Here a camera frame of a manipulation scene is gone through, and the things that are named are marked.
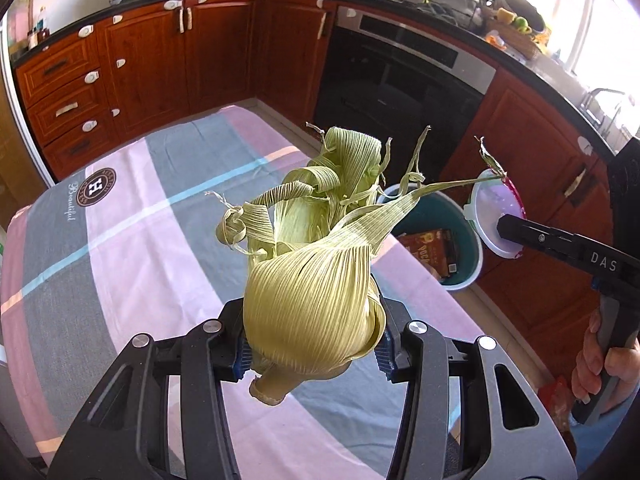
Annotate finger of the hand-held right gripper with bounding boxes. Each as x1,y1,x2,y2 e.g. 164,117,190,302
497,214,638,283

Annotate wooden kitchen cabinet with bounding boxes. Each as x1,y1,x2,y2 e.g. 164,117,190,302
12,0,640,386

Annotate clear sauce bottle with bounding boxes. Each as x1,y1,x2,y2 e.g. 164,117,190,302
27,6,47,50

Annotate wicker basket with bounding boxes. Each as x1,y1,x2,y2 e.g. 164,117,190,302
487,10,546,61

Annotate person's right forearm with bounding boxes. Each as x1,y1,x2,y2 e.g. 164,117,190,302
570,400,640,480

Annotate dark round pot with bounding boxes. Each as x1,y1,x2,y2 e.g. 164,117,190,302
500,0,546,31

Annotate brown cardboard box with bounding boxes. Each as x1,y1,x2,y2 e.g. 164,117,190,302
400,229,458,282

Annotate person's right hand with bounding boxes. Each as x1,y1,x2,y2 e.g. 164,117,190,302
571,310,640,411

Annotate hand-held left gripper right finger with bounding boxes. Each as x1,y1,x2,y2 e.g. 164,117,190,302
374,299,579,480

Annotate plaid tablecloth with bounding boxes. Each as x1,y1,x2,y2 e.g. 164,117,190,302
0,104,488,461

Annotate black built-in oven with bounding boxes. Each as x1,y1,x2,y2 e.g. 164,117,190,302
315,5,497,158

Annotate teal trash bin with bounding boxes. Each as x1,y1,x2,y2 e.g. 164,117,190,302
377,182,483,292

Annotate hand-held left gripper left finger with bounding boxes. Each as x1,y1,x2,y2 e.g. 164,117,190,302
47,299,253,480

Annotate green corn husk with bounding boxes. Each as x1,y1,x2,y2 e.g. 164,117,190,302
216,122,508,408

